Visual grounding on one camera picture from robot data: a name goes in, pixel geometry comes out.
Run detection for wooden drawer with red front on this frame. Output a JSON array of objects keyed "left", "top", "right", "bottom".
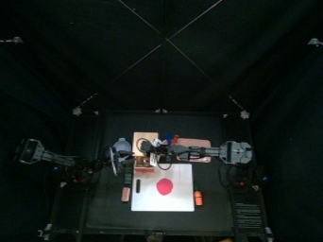
[{"left": 134, "top": 155, "right": 156, "bottom": 174}]

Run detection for red flat dough disc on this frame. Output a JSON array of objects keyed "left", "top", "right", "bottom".
[{"left": 155, "top": 178, "right": 175, "bottom": 197}]

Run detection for pink cutting board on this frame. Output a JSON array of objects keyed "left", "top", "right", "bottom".
[{"left": 174, "top": 137, "right": 214, "bottom": 164}]

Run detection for orange toy carrot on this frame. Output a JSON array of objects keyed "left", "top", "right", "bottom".
[{"left": 194, "top": 183, "right": 204, "bottom": 207}]

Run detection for white rectangular work mat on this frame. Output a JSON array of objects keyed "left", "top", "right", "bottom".
[{"left": 130, "top": 163, "right": 196, "bottom": 213}]

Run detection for white cable loop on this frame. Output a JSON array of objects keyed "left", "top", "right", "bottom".
[{"left": 107, "top": 146, "right": 120, "bottom": 177}]

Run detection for black cable loop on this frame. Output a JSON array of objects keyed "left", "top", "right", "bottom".
[{"left": 155, "top": 154, "right": 174, "bottom": 171}]

